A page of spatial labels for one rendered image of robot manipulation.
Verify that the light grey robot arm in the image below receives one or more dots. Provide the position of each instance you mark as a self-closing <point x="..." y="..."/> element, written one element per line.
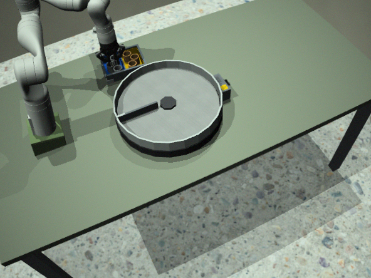
<point x="32" y="72"/>

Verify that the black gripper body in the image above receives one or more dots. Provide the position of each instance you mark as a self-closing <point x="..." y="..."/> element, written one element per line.
<point x="114" y="45"/>

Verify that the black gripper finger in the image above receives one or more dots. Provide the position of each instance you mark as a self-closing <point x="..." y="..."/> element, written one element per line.
<point x="99" y="56"/>
<point x="120" y="53"/>

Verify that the grey round turntable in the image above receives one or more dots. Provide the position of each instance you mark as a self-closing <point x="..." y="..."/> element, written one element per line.
<point x="169" y="108"/>

